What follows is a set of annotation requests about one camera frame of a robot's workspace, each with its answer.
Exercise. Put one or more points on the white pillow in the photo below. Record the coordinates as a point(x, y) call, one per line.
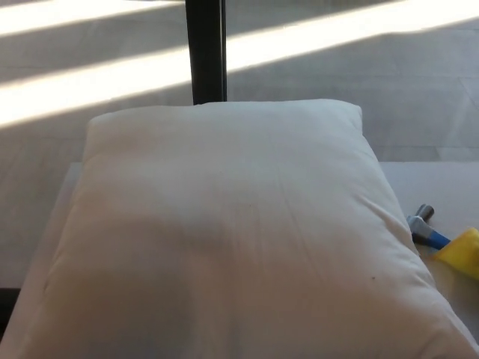
point(239, 232)

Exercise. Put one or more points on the black vertical post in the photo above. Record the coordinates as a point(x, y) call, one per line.
point(206, 48)

